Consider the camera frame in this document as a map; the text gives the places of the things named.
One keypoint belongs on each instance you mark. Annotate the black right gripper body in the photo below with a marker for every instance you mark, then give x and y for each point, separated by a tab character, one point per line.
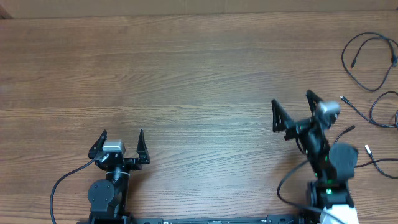
297	127

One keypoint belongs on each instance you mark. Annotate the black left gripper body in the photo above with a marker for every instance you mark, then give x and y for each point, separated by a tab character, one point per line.
132	164

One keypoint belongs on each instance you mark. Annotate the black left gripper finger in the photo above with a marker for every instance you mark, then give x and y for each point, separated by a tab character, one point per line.
142	151
98	145

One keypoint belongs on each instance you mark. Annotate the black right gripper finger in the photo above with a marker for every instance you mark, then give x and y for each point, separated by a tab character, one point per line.
313	101
281	119

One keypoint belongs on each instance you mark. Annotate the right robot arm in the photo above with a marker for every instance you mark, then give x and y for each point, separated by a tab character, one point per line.
329	198

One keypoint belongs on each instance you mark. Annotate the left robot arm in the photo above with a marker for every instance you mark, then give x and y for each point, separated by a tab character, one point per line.
108	196

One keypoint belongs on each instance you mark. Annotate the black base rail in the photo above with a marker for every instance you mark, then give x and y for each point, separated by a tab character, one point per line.
217	220

